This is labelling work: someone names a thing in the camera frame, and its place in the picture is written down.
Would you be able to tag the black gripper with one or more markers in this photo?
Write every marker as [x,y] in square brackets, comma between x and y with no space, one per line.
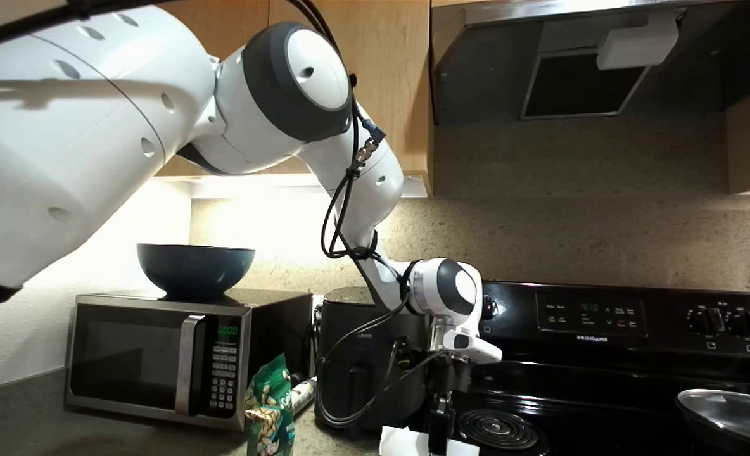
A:
[447,389]

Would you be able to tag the white wipe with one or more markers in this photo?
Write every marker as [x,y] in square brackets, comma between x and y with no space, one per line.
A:
[400,441]

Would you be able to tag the green snack bag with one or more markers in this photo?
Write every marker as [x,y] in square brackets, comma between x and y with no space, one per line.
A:
[269,414]

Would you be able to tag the blue bowl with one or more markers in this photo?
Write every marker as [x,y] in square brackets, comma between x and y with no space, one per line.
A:
[196,268]

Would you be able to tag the black stove knob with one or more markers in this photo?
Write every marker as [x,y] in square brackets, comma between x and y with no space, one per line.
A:
[705,320]
[746,323]

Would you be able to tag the black pan with lid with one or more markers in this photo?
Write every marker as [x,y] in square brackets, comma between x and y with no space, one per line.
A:
[732,417]

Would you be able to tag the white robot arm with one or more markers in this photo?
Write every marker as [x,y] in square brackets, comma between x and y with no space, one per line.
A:
[73,126]

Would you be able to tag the black electric stove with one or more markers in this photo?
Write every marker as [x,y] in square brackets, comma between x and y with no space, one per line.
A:
[613,381]

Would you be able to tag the under-cabinet light strip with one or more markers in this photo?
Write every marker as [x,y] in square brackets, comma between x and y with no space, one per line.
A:
[249,186]

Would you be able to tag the small black coil burner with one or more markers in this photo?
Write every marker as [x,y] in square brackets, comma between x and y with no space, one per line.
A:
[497,430]

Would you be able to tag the dark grey air fryer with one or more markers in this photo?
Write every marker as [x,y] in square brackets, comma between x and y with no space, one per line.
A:
[352,354]

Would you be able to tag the steel range hood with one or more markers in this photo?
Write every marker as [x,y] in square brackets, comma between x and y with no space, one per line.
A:
[492,67]

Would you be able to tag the black steel microwave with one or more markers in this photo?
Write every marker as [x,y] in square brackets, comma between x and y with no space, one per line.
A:
[131,354]

